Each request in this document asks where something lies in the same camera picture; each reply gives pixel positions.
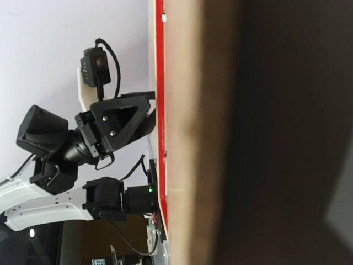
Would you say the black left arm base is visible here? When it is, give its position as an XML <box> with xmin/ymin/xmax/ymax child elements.
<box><xmin>125</xmin><ymin>155</ymin><xmax>159</xmax><ymax>218</ymax></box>

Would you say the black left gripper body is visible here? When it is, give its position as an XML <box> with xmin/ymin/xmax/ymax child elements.
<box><xmin>75</xmin><ymin>111</ymin><xmax>115</xmax><ymax>160</ymax></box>

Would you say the red wooden picture frame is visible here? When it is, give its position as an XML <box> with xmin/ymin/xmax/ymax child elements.
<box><xmin>148</xmin><ymin>1</ymin><xmax>202</xmax><ymax>264</ymax></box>

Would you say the brown cardboard backing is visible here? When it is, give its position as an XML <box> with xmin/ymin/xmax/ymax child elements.
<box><xmin>164</xmin><ymin>1</ymin><xmax>352</xmax><ymax>264</ymax></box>

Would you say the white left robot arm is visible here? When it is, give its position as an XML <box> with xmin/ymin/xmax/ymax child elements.
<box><xmin>1</xmin><ymin>91</ymin><xmax>157</xmax><ymax>239</ymax></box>

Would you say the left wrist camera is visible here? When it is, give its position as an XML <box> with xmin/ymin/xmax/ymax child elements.
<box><xmin>77</xmin><ymin>38</ymin><xmax>111</xmax><ymax>112</ymax></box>

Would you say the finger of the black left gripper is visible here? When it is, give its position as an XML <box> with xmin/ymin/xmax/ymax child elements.
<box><xmin>120</xmin><ymin>91</ymin><xmax>156</xmax><ymax>100</ymax></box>
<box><xmin>90</xmin><ymin>96</ymin><xmax>156</xmax><ymax>152</ymax></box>

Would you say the aluminium front rail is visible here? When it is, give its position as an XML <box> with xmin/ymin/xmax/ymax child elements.
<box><xmin>144</xmin><ymin>214</ymin><xmax>170</xmax><ymax>265</ymax></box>

